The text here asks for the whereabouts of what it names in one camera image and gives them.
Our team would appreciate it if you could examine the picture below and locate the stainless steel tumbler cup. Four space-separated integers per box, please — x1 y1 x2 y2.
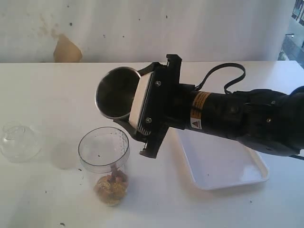
95 66 141 120

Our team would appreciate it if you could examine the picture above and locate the clear plastic shaker lid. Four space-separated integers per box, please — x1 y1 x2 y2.
0 122 41 163

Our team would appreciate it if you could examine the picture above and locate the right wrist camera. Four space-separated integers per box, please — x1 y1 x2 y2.
129 69 166 136

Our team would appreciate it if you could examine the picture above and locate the large gold coin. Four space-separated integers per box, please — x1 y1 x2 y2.
94 175 128 206

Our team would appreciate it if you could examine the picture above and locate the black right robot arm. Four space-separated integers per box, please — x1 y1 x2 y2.
117 54 304 159

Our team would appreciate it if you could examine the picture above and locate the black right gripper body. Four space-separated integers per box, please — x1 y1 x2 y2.
140 54 192 158

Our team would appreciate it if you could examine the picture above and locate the clear plastic shaker cup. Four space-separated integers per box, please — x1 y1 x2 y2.
78 127 130 200

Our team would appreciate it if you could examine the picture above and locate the white rectangular plastic tray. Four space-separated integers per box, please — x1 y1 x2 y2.
177 129 270 191

